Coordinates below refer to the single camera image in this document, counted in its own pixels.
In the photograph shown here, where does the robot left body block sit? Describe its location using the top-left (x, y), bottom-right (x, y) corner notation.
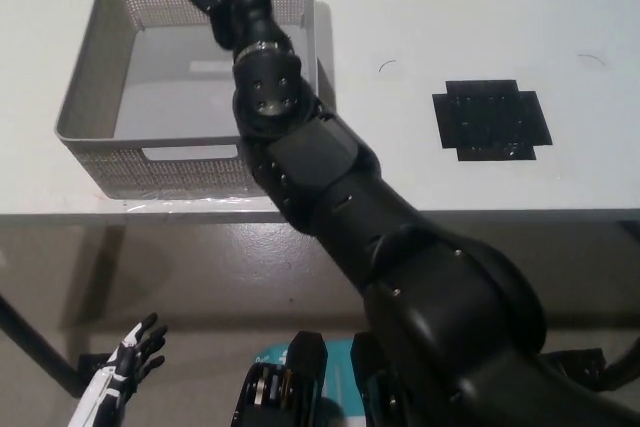
top-left (230, 330), bottom-right (330, 427)

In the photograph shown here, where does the robot body block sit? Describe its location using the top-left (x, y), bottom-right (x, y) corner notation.
top-left (351, 330), bottom-right (401, 427)
top-left (230, 330), bottom-right (330, 427)

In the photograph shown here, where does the robot right body block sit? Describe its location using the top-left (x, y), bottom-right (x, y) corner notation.
top-left (351, 330), bottom-right (401, 427)

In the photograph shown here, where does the grey perforated plastic basket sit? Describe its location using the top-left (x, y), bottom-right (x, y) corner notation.
top-left (53, 0), bottom-right (321, 199)

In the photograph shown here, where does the black table leg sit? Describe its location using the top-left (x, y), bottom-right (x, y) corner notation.
top-left (0, 291), bottom-right (85, 400)
top-left (597, 329), bottom-right (640, 392)

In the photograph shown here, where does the clear tape strip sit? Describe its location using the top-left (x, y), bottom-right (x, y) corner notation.
top-left (121, 193), bottom-right (275, 213)

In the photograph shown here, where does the black tape patch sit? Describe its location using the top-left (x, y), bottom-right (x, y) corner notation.
top-left (431, 78), bottom-right (553, 163)

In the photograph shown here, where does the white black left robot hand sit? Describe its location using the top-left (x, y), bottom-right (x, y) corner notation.
top-left (64, 312), bottom-right (169, 427)

